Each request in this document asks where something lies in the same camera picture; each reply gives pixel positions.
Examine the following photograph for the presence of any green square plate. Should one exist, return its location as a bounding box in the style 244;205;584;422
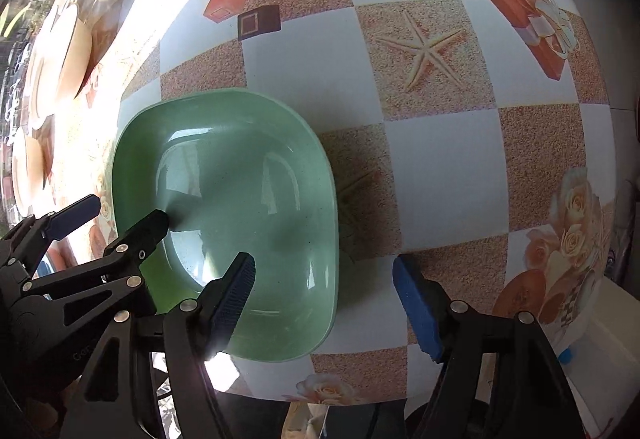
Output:
111;88;340;362

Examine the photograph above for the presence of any blue cap bottle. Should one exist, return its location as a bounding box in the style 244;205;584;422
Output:
558;347;573;365

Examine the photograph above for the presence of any patterned checkered tablecloth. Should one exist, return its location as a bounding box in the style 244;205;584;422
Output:
1;0;615;404

